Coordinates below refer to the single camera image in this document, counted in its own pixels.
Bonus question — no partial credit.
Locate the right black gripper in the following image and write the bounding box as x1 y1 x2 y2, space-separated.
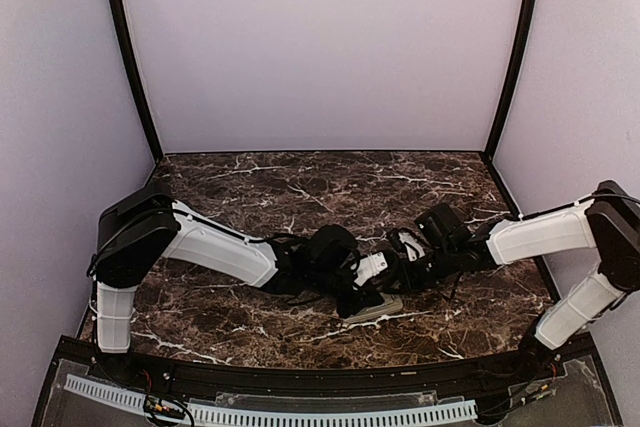
383 243 458 296

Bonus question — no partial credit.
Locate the grey remote control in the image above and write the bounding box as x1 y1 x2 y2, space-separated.
344 293 403 324

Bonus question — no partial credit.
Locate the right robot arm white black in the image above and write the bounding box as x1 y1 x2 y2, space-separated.
389 180 639 381

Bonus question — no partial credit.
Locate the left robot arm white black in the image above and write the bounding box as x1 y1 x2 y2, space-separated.
87 181 393 383

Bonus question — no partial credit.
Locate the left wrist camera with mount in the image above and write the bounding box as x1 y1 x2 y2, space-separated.
354 251 399 286

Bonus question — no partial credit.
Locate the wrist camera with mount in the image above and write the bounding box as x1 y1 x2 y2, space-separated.
354 251 399 286
387 228 428 262

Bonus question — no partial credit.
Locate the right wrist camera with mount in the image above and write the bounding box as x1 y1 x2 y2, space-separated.
387 228 428 262

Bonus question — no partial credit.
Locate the black front rail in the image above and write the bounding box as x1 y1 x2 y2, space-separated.
54 336 596 403

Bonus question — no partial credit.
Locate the white slotted cable duct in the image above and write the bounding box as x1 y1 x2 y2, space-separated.
64 374 477 426

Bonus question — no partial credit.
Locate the right black frame post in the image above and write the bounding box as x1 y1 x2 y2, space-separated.
483 0 536 164

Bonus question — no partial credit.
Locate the black frame post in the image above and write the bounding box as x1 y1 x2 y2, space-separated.
108 0 164 164
483 0 536 164

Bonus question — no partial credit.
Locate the left black frame post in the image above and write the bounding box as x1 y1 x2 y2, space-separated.
108 0 164 164

